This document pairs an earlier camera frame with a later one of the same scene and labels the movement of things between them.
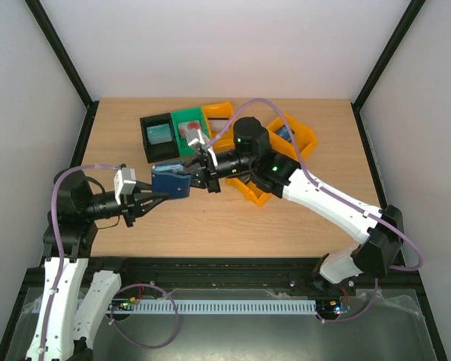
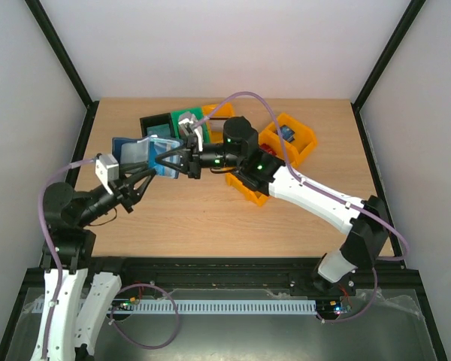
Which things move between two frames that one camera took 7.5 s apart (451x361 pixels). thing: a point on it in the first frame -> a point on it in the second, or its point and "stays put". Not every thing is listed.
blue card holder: [171, 177] -> [146, 150]
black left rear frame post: [64, 58] stays put
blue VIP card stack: [283, 132] stays put
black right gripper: [210, 171] -> [192, 162]
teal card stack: [159, 134] stays put
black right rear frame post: [382, 62] stays put
